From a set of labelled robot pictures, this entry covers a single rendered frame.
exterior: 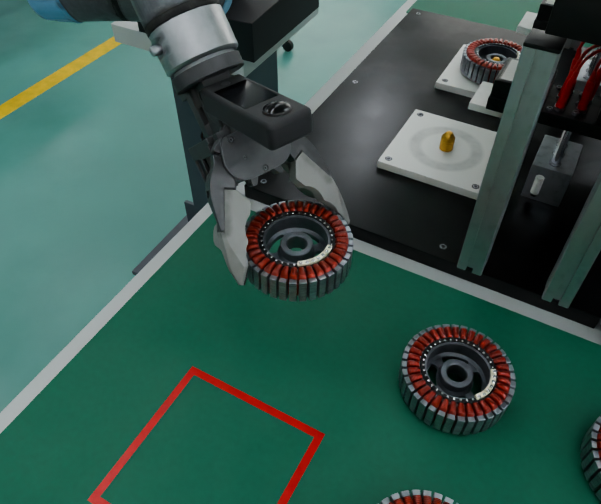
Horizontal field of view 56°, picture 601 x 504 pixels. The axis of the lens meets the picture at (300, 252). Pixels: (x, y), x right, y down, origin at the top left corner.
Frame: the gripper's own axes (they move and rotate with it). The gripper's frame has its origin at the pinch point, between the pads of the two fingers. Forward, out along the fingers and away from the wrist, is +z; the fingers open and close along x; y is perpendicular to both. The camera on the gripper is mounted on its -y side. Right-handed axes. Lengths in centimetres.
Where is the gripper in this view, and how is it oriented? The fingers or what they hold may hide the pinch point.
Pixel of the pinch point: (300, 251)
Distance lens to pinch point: 57.0
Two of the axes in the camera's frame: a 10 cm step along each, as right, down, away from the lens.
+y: -4.5, 0.0, 8.9
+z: 4.1, 8.9, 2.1
